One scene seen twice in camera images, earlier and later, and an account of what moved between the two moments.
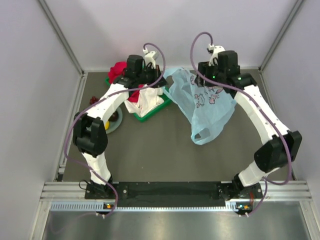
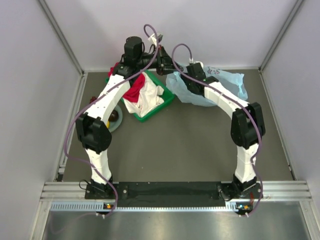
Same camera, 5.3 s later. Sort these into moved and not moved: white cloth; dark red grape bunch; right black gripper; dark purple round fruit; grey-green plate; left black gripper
Moved: right black gripper; left black gripper
Not moved: grey-green plate; dark red grape bunch; white cloth; dark purple round fruit
